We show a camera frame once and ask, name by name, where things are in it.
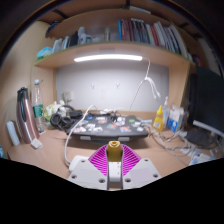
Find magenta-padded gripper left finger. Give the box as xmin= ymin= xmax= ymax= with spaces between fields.
xmin=67 ymin=144 xmax=110 ymax=192

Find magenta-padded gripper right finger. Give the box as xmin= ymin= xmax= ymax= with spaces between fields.
xmin=119 ymin=144 xmax=163 ymax=192

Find yellow charger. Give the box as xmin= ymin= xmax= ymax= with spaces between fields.
xmin=105 ymin=140 xmax=125 ymax=164

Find black laptop with stickers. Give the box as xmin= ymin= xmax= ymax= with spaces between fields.
xmin=65 ymin=114 xmax=150 ymax=140

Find yellow squeeze bottle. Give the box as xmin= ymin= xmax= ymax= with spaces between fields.
xmin=152 ymin=105 xmax=164 ymax=132

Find small white block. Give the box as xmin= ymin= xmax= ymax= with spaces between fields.
xmin=29 ymin=138 xmax=44 ymax=150

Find blue and white box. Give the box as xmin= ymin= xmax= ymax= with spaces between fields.
xmin=166 ymin=105 xmax=185 ymax=134

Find black headphones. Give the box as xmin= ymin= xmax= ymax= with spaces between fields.
xmin=49 ymin=104 xmax=83 ymax=130

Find clear pump bottle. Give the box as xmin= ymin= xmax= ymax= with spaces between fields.
xmin=161 ymin=96 xmax=170 ymax=126

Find flat black device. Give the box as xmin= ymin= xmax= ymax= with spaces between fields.
xmin=184 ymin=128 xmax=214 ymax=149

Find white and green plush toy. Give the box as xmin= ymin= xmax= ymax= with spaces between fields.
xmin=43 ymin=99 xmax=68 ymax=123

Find pink metallic thermos flask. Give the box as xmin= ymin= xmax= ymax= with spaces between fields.
xmin=15 ymin=87 xmax=41 ymax=145

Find clear plastic water bottle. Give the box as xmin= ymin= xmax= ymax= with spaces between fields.
xmin=32 ymin=78 xmax=47 ymax=135

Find white cylindrical case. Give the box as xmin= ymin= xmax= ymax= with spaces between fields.
xmin=5 ymin=120 xmax=22 ymax=147

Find black monitor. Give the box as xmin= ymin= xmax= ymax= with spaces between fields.
xmin=188 ymin=64 xmax=224 ymax=139

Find white led light bar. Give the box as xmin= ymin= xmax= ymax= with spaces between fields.
xmin=73 ymin=53 xmax=144 ymax=63

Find wooden shelf with books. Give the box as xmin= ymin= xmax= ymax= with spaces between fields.
xmin=34 ymin=4 xmax=201 ymax=69

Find white power strip cable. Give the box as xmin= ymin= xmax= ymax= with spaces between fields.
xmin=63 ymin=104 xmax=98 ymax=167

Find tangled desk cables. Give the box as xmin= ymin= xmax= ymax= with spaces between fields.
xmin=144 ymin=123 xmax=201 ymax=158

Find white wall socket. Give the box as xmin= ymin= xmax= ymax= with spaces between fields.
xmin=63 ymin=90 xmax=75 ymax=103

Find hanging white cable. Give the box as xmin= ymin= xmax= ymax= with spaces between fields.
xmin=129 ymin=59 xmax=162 ymax=111

